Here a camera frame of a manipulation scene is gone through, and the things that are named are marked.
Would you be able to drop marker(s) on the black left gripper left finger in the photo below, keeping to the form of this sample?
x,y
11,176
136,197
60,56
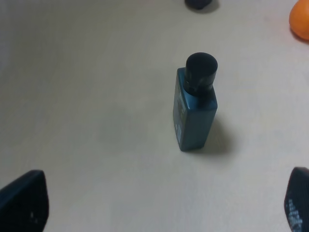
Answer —
x,y
24,203

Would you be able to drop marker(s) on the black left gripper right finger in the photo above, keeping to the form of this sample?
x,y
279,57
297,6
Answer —
x,y
296,202

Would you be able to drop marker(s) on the dark purple round fruit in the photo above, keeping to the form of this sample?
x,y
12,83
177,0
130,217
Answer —
x,y
197,4

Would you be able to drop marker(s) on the dark green pump bottle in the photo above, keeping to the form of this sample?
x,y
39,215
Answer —
x,y
195,102

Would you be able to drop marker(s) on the orange fruit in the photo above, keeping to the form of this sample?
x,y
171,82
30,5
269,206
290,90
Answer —
x,y
299,19

